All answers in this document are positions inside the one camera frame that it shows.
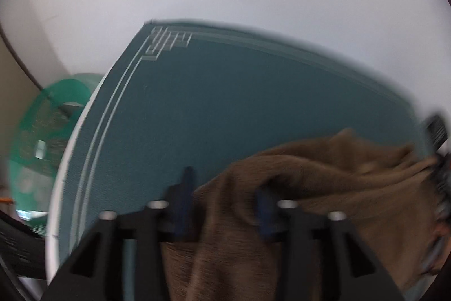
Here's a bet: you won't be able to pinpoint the brown fleece sweater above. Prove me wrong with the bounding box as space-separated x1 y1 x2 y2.
163 130 439 300

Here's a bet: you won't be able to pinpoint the person's right hand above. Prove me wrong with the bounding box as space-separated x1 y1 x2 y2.
421 220 450 275

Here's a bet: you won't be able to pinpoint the black mesh chair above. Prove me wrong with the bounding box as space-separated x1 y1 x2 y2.
425 113 449 151

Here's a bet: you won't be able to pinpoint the teal table mat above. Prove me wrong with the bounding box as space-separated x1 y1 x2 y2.
46 22 430 300

